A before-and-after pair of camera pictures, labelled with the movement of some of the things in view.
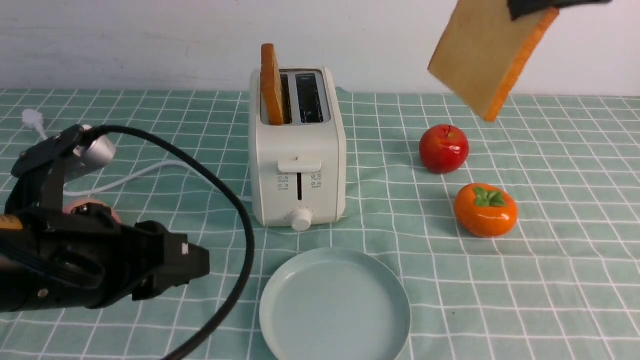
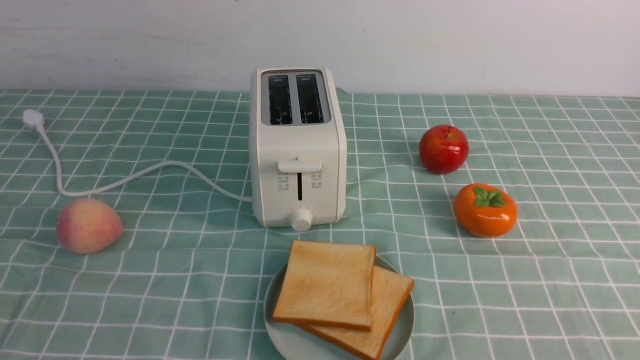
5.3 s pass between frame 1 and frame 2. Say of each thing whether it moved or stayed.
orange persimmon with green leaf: stayed
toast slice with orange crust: moved
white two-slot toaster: stayed
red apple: stayed
